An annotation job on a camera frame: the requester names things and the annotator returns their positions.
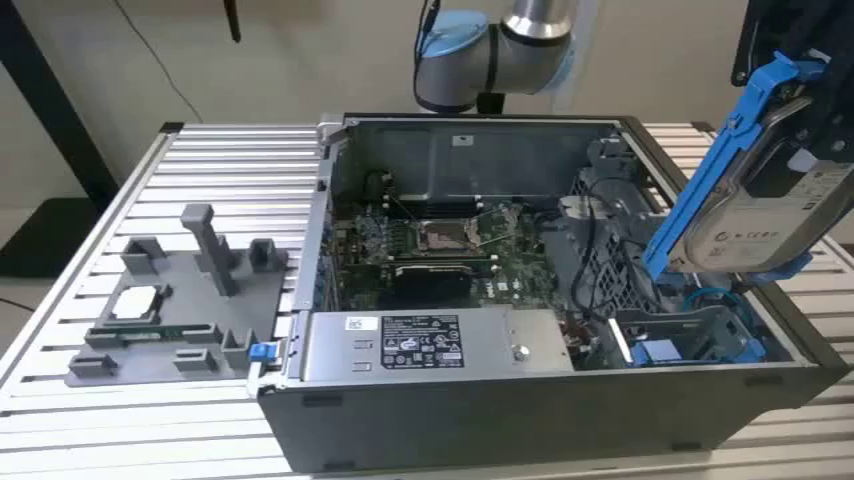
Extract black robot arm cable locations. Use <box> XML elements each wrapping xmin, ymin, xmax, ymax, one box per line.
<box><xmin>413</xmin><ymin>0</ymin><xmax>442</xmax><ymax>69</ymax></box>

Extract grey parts rack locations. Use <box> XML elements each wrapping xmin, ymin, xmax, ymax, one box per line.
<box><xmin>62</xmin><ymin>202</ymin><xmax>292</xmax><ymax>389</ymax></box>

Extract black disk power wire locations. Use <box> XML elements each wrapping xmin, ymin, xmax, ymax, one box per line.
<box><xmin>572</xmin><ymin>194</ymin><xmax>628</xmax><ymax>321</ymax></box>

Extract thin metal locking lever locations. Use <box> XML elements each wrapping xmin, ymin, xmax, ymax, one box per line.
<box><xmin>385</xmin><ymin>189</ymin><xmax>422</xmax><ymax>225</ymax></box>

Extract green RAM stick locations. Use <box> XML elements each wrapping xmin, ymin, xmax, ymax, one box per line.
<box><xmin>115</xmin><ymin>324</ymin><xmax>218</xmax><ymax>344</ymax></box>

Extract thin black wall cable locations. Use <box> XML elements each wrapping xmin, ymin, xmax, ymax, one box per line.
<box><xmin>110</xmin><ymin>0</ymin><xmax>202</xmax><ymax>122</ymax></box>

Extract black floor pad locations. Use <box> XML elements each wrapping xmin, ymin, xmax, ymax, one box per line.
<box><xmin>0</xmin><ymin>197</ymin><xmax>102</xmax><ymax>279</ymax></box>

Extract black RAM slot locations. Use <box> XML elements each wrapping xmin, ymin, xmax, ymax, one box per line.
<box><xmin>386</xmin><ymin>253</ymin><xmax>493</xmax><ymax>262</ymax></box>
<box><xmin>386</xmin><ymin>259</ymin><xmax>493</xmax><ymax>267</ymax></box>

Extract CPU socket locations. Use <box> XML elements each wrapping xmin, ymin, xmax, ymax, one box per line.
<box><xmin>413</xmin><ymin>218</ymin><xmax>482</xmax><ymax>252</ymax></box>

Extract hard disk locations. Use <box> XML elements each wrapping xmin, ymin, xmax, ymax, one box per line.
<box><xmin>641</xmin><ymin>48</ymin><xmax>854</xmax><ymax>287</ymax></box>

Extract black finned board heatsink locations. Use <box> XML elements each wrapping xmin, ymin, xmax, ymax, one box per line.
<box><xmin>397</xmin><ymin>195</ymin><xmax>482</xmax><ymax>220</ymax></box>

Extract black PC case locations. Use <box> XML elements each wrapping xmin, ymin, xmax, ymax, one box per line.
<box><xmin>245</xmin><ymin>112</ymin><xmax>852</xmax><ymax>474</ymax></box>

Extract silver power supply unit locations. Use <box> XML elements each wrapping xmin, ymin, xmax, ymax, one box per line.
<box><xmin>302</xmin><ymin>308</ymin><xmax>575</xmax><ymax>381</ymax></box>

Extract silver CPU plate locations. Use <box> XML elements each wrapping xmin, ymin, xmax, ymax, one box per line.
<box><xmin>109</xmin><ymin>287</ymin><xmax>165</xmax><ymax>321</ymax></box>

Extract green motherboard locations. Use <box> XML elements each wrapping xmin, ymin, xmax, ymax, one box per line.
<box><xmin>318</xmin><ymin>197</ymin><xmax>568</xmax><ymax>311</ymax></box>

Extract dark upright post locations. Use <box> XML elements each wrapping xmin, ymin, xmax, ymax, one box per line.
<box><xmin>0</xmin><ymin>0</ymin><xmax>122</xmax><ymax>201</ymax></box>

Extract metal disk bay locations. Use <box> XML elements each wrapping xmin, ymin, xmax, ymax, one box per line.
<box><xmin>612</xmin><ymin>302</ymin><xmax>769</xmax><ymax>371</ymax></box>

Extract grey metal drive cage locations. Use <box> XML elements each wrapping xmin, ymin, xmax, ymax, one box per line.
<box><xmin>538</xmin><ymin>164</ymin><xmax>761</xmax><ymax>371</ymax></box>

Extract blue disk data wire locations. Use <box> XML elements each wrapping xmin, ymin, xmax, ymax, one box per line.
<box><xmin>683</xmin><ymin>285</ymin><xmax>739</xmax><ymax>324</ymax></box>

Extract empty blue disk carrier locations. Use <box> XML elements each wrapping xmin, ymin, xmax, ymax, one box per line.
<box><xmin>629</xmin><ymin>335</ymin><xmax>768</xmax><ymax>365</ymax></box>

